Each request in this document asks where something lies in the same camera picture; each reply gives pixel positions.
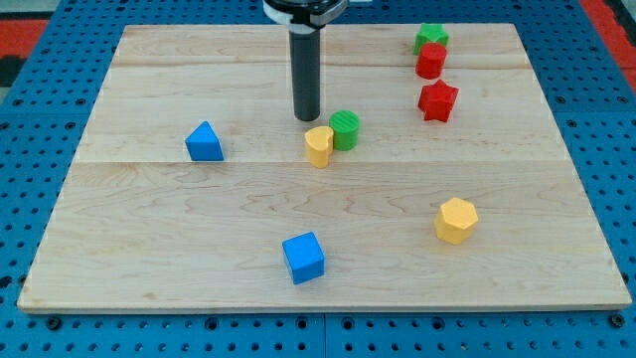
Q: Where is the yellow heart block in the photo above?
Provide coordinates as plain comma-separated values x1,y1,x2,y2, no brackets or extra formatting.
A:
304,126,334,169

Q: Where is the red star block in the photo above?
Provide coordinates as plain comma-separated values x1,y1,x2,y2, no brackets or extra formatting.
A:
417,80,459,122

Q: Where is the light wooden board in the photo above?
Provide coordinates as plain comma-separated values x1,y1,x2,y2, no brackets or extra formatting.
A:
18,23,631,314

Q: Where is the yellow hexagon block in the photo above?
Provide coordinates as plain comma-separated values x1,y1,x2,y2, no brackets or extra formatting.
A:
433,197,479,245

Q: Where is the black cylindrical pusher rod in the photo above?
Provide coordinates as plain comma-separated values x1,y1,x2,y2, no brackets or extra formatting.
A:
289,31,321,121

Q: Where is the red cylinder block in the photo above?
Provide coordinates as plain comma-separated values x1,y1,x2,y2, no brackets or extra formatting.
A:
415,42,447,80

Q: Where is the green cylinder block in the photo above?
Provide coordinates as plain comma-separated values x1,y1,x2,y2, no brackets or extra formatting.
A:
329,109,360,151

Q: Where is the blue cube block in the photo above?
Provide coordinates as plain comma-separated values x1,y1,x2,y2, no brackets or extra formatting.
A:
282,232,325,284

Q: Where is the green star block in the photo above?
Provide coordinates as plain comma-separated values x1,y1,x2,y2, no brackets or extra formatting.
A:
412,23,449,55

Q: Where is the blue triangle block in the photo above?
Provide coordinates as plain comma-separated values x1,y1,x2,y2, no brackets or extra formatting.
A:
185,121,225,161

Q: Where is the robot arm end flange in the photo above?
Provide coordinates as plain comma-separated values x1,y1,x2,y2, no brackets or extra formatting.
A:
262,0,349,35

